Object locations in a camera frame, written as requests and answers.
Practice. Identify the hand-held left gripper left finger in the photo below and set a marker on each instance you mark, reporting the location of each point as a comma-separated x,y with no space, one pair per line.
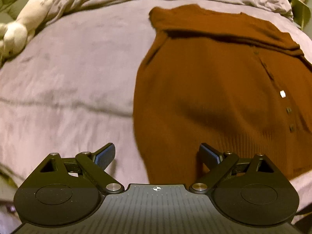
104,154

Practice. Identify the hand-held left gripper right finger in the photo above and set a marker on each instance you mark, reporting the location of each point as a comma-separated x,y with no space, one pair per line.
210,154

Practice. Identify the brown knit cardigan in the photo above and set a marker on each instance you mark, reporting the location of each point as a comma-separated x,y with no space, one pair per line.
207,90

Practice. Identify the purple bed sheet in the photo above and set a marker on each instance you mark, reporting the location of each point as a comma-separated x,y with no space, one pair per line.
73,78

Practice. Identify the white plush toy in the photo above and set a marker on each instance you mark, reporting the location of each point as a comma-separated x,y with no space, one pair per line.
31,12

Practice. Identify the yellow side table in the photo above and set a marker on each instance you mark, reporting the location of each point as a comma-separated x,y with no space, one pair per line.
301,7

